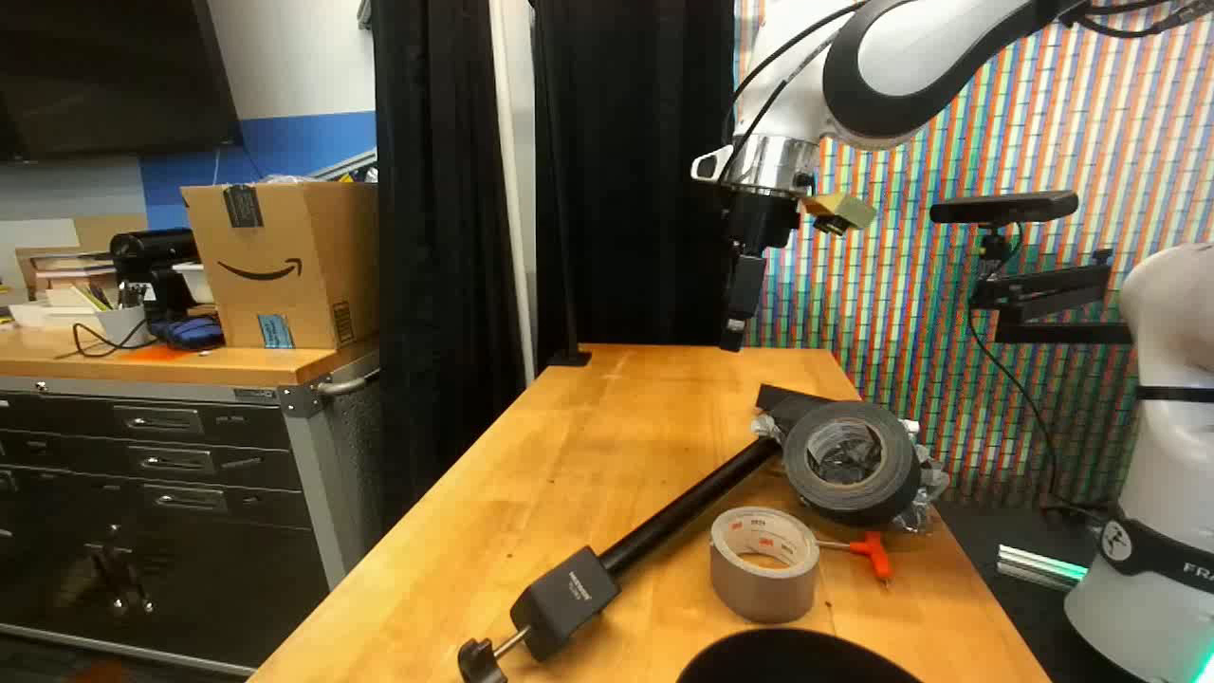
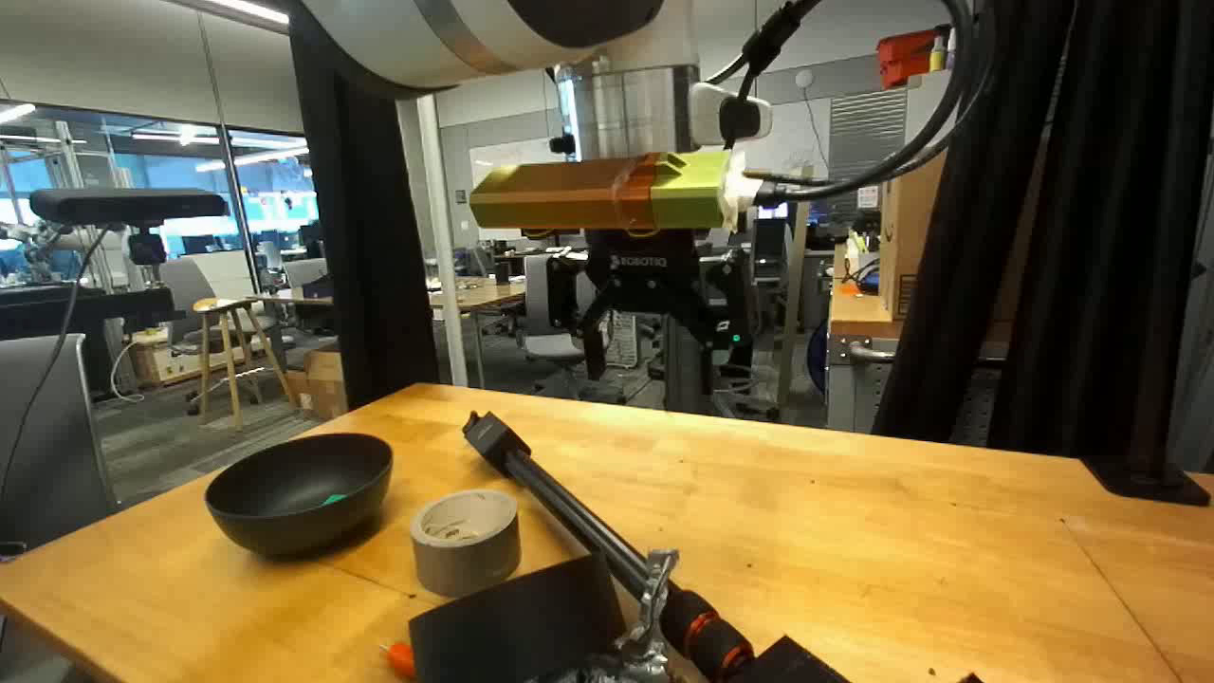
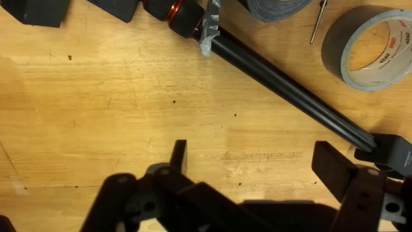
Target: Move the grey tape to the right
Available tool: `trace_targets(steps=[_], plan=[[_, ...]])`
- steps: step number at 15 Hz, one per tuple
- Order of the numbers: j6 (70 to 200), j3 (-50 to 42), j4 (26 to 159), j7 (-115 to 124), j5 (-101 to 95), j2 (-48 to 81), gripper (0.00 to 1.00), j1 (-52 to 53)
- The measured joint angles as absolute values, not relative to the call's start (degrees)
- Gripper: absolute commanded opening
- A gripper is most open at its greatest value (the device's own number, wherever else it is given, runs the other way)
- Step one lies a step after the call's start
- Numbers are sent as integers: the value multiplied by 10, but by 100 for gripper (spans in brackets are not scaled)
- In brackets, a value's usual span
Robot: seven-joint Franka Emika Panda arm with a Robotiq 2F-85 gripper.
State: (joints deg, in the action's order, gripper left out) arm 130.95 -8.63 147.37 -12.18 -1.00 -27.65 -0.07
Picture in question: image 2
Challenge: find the silver metal clamp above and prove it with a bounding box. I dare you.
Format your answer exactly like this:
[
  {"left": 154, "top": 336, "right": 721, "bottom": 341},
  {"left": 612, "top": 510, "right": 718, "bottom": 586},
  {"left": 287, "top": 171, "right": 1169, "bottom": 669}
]
[{"left": 588, "top": 551, "right": 679, "bottom": 683}]

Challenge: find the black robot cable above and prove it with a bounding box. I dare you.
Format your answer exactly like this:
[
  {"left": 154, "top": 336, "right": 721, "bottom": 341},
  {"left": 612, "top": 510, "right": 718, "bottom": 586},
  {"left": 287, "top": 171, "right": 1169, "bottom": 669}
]
[{"left": 703, "top": 0, "right": 1000, "bottom": 204}]

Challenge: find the orange-handled screwdriver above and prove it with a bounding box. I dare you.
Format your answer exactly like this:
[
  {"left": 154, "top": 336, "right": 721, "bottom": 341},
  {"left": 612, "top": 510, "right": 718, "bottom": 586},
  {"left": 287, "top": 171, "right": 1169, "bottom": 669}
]
[{"left": 383, "top": 642, "right": 414, "bottom": 680}]

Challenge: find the black plate foreground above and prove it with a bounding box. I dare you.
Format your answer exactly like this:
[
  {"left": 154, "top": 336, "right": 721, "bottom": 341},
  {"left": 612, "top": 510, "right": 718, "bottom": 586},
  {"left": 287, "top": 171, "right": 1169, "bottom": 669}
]
[{"left": 411, "top": 558, "right": 621, "bottom": 683}]

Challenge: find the black tripod pole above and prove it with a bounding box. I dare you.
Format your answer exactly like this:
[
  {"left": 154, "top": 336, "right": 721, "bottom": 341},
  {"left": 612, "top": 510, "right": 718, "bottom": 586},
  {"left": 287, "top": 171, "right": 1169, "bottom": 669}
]
[{"left": 463, "top": 412, "right": 755, "bottom": 683}]

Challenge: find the small grey duct tape roll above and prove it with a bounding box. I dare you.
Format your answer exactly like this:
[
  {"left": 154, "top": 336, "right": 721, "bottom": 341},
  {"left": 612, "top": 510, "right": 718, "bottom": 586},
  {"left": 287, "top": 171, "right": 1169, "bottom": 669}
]
[{"left": 411, "top": 488, "right": 520, "bottom": 596}]

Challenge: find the black bowl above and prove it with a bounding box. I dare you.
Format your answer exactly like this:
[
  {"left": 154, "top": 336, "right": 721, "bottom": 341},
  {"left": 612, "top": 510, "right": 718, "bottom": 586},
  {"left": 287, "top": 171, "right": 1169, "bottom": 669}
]
[{"left": 206, "top": 431, "right": 396, "bottom": 558}]

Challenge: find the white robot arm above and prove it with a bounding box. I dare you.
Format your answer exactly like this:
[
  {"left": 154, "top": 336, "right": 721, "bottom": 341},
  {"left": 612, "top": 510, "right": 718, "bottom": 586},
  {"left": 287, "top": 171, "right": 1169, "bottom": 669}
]
[{"left": 287, "top": 0, "right": 692, "bottom": 397}]

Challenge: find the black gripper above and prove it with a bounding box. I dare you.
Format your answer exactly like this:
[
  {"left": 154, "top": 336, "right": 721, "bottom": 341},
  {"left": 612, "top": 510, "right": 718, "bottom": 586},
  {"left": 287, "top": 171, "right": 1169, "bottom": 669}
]
[{"left": 579, "top": 233, "right": 718, "bottom": 378}]

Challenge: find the black camera on stand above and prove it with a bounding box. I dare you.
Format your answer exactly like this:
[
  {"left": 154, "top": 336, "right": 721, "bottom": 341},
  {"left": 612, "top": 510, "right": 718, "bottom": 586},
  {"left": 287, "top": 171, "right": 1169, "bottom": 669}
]
[{"left": 31, "top": 188, "right": 228, "bottom": 267}]

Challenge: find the black curtain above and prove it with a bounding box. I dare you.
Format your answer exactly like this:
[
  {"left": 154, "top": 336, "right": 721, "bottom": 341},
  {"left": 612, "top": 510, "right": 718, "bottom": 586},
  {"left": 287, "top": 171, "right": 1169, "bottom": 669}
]
[{"left": 873, "top": 0, "right": 1214, "bottom": 505}]

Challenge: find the wooden stool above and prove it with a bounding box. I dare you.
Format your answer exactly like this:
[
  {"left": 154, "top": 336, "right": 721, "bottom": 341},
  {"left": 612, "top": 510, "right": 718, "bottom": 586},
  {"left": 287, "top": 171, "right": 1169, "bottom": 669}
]
[{"left": 192, "top": 297, "right": 292, "bottom": 420}]

